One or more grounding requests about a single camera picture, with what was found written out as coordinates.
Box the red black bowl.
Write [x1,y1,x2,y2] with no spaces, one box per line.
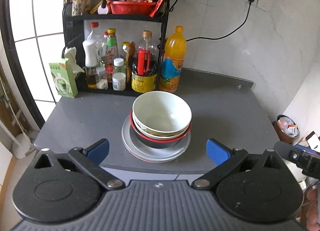
[129,111,192,149]

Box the white bakery plate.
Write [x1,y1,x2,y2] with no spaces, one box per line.
[121,117,191,163]

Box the beige rimmed bowl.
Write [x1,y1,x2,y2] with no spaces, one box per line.
[132,119,192,140]

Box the white ceramic bowl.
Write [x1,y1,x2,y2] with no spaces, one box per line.
[132,91,192,134]

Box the black metal kitchen rack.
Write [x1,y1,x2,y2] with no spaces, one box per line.
[62,0,170,96]

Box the person right hand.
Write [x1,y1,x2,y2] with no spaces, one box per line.
[306,189,320,231]

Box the brown trash bin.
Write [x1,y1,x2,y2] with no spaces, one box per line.
[272,114,299,144]

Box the green tissue box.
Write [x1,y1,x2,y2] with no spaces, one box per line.
[49,59,78,98]

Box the white cap spice jar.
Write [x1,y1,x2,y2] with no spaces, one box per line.
[112,58,126,91]

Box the clear oil bottle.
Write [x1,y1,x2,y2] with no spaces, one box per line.
[82,22,100,89]

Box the dark soy sauce bottle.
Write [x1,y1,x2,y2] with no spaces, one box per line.
[131,30,158,93]

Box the red label sauce bottle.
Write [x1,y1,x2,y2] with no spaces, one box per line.
[105,28,119,82]

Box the orange juice bottle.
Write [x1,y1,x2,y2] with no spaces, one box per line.
[159,26,187,93]

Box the red plastic basket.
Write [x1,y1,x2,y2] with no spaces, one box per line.
[107,0,156,16]

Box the black power cable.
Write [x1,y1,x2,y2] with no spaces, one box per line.
[186,0,255,43]

